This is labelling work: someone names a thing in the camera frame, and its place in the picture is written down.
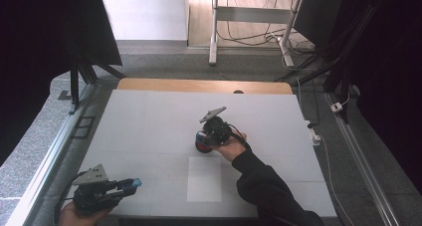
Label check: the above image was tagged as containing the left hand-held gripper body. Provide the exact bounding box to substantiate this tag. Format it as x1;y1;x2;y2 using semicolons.
72;163;120;217

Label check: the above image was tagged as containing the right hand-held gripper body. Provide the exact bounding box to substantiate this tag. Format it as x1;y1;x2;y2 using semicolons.
199;106;233;146

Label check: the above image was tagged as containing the blue stamp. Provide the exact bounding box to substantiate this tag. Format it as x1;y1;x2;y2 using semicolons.
195;130;209;148

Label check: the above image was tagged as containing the person's right hand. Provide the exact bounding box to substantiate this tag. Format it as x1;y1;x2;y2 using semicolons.
213;131;249;163

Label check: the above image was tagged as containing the person's left hand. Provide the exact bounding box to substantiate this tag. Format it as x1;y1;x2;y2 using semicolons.
59;201;113;226

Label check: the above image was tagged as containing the white paper sheet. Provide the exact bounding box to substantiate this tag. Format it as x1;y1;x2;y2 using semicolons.
186;156;223;203

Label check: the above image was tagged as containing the wooden table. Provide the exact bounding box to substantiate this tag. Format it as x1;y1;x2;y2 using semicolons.
116;78;294;96

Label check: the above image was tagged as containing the white foam board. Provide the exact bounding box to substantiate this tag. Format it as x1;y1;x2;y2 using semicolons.
71;89;338;219

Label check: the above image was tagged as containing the white power strip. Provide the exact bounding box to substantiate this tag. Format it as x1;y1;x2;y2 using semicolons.
304;119;322;146

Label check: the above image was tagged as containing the black metal stand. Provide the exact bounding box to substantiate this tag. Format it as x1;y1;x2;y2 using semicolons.
58;36;127;115
275;0;386;124

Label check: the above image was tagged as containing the dark cabinet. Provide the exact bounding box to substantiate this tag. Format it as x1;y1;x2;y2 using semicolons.
293;0;343;49

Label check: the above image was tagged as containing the black curtain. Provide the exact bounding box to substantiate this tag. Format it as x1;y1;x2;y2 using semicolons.
0;0;122;167
344;0;422;194

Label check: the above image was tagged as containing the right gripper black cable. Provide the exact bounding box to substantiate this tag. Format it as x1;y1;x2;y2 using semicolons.
228;123;249;150

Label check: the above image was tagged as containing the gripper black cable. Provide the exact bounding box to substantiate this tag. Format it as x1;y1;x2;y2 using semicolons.
228;123;249;150
53;170;88;225

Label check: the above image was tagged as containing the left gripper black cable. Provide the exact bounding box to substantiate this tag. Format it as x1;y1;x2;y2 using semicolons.
53;170;88;225

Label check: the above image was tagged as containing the aluminium rail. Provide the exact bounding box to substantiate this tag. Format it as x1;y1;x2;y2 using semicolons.
6;83;99;226
323;92;401;226

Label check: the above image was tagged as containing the tangle of black cables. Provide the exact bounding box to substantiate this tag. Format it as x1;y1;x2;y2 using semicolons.
217;0;317;56

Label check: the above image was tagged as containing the white power cable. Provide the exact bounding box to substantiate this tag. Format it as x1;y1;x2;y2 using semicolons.
317;137;347;226

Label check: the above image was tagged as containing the white metal desk frame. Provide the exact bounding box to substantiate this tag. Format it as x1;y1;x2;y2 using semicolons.
208;0;304;69

